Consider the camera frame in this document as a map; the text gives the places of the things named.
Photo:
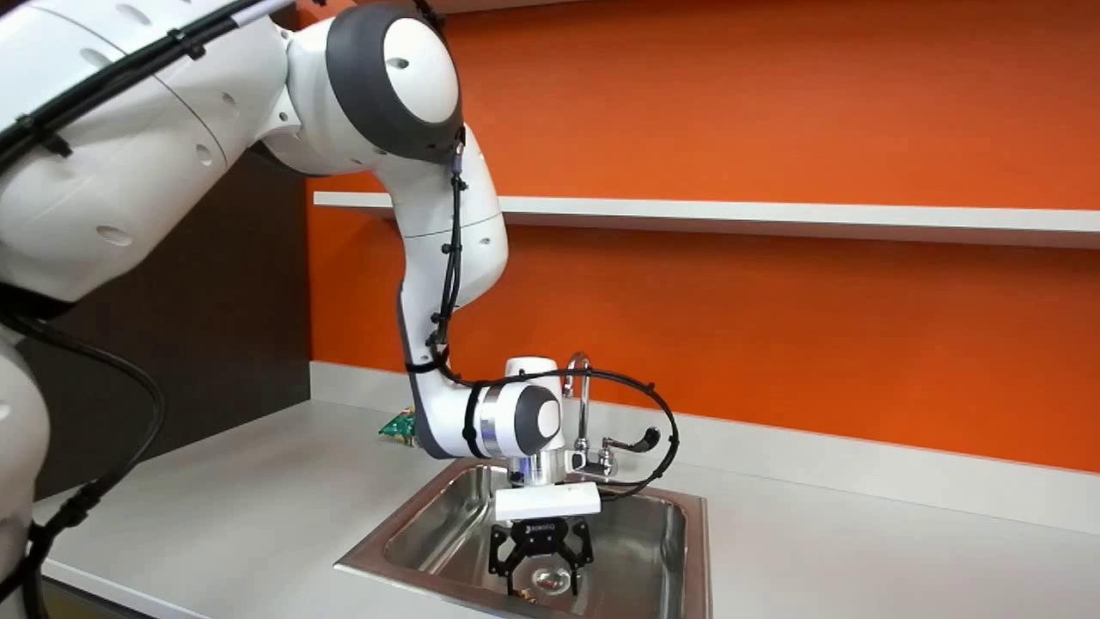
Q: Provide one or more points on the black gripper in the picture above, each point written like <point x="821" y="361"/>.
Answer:
<point x="542" y="532"/>

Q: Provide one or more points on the round metal sink drain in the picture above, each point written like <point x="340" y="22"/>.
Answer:
<point x="551" y="579"/>

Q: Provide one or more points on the stainless steel sink basin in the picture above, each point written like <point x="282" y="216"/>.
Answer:
<point x="653" y="550"/>

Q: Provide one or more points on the chrome sink faucet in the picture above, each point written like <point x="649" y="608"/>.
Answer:
<point x="579" y="390"/>

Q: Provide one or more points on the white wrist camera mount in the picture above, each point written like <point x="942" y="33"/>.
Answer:
<point x="551" y="501"/>

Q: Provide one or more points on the white wall shelf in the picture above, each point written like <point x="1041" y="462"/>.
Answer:
<point x="803" y="218"/>

